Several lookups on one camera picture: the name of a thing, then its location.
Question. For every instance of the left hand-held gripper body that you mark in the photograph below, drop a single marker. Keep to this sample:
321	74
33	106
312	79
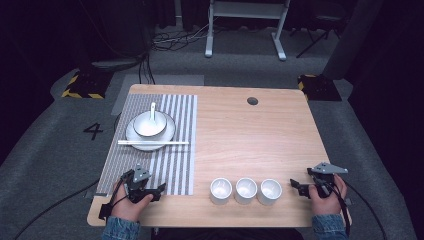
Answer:
135	186

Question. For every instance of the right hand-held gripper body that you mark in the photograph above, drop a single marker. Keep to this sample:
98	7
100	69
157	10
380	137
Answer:
325	178

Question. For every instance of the person's left hand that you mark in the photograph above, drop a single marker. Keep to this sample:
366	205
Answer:
125	208

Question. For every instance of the person's right hand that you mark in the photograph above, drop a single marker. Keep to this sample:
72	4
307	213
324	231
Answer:
328	204

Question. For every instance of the grey striped placemat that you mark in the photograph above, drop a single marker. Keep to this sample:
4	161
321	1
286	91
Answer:
173	166

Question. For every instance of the white cup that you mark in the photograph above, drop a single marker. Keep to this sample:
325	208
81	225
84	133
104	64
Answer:
246	191
220	191
269	193

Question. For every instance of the white plate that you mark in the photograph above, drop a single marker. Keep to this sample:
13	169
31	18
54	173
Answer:
150	145

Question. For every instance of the white chopstick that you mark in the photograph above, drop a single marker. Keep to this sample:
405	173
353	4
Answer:
153	141

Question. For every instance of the white bowl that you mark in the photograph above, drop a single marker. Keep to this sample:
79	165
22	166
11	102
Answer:
146	128

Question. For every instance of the white spoon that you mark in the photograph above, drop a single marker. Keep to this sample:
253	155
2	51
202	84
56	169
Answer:
153	111

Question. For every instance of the black yellow striped base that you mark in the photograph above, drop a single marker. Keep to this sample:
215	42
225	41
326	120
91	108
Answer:
86	85
320	88

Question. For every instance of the black stand legs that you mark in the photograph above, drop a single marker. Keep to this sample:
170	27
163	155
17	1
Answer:
316	38

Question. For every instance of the grey pillar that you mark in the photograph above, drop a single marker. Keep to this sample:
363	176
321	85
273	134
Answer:
350	40

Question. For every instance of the white metal desk frame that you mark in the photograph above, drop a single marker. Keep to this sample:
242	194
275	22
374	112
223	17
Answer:
246	10

